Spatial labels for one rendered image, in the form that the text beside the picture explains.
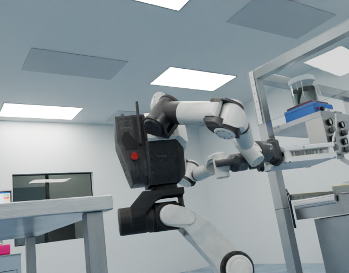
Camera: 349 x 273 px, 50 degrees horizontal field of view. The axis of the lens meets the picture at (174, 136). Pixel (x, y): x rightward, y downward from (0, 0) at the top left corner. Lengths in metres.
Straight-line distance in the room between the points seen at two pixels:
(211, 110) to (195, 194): 6.66
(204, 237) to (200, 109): 0.55
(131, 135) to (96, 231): 0.74
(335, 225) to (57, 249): 5.06
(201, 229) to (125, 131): 0.51
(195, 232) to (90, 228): 0.75
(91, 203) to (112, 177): 6.21
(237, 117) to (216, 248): 0.58
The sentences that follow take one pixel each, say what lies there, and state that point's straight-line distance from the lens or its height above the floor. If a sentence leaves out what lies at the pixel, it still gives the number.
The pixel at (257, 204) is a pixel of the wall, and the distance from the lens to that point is 7.10.
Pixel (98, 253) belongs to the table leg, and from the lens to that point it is 0.91.
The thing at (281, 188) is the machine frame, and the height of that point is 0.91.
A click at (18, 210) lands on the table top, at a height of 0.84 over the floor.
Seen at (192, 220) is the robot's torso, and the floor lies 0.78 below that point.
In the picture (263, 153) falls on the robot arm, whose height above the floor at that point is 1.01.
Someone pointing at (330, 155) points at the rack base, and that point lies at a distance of 1.82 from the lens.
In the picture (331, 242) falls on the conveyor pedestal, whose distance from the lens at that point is 2.33.
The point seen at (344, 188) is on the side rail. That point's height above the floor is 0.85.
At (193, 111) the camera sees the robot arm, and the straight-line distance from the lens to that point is 1.36.
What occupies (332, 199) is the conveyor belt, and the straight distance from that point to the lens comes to 2.15.
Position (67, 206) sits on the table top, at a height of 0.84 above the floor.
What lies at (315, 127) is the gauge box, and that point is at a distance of 2.18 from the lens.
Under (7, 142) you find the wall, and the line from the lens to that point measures 6.72.
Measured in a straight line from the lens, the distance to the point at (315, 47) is 2.17.
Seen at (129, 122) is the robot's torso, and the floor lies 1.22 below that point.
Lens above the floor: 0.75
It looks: 14 degrees up
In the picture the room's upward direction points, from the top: 8 degrees counter-clockwise
